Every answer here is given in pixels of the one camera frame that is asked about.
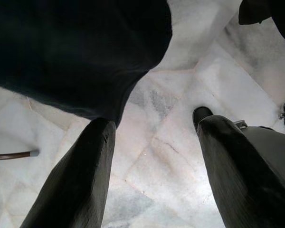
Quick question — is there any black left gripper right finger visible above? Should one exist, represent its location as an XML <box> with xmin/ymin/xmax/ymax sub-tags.
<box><xmin>196</xmin><ymin>115</ymin><xmax>285</xmax><ymax>228</ymax></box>

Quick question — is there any black robot left foot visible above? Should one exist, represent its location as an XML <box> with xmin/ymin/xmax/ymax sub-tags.
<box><xmin>192</xmin><ymin>106</ymin><xmax>214</xmax><ymax>128</ymax></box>

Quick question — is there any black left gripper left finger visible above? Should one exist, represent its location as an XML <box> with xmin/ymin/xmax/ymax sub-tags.
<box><xmin>20</xmin><ymin>117</ymin><xmax>116</xmax><ymax>228</ymax></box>

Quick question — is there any dark navy printed t-shirt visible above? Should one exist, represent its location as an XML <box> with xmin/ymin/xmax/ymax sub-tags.
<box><xmin>0</xmin><ymin>0</ymin><xmax>174</xmax><ymax>129</ymax></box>

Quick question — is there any silver tripod rack stand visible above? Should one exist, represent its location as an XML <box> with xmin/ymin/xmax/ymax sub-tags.
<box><xmin>0</xmin><ymin>149</ymin><xmax>40</xmax><ymax>162</ymax></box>

